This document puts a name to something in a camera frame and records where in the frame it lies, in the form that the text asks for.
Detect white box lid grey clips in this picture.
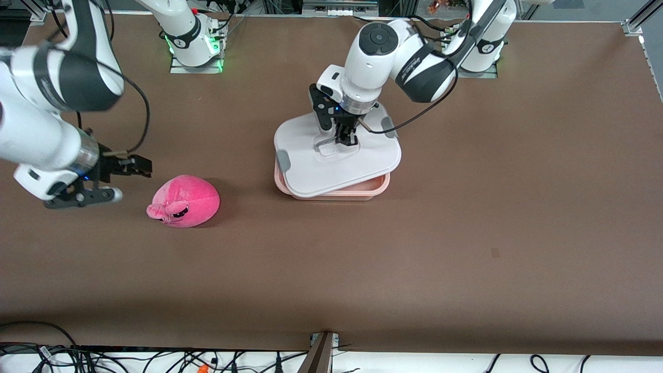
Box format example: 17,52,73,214
273,104,403,199

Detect pink plush toy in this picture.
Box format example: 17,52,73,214
147,175,221,228

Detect pink storage box base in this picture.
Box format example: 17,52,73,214
274,160,391,202

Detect white power strip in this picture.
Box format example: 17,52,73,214
302,0,380,17

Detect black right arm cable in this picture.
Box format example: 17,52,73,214
77,49,151,157

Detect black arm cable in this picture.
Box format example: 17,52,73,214
362,13,480,135
77,49,151,157

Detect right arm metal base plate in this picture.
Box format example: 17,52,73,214
169,28,225,74

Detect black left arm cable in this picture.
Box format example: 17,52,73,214
362,13,480,135

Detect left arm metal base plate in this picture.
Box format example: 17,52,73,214
456,27,499,79

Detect aluminium frame corner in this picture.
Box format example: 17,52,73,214
21,0,48,24
622,0,663,38

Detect black looped cable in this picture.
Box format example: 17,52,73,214
0,321,79,358

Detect aluminium profile post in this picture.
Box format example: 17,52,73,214
297,332,340,373

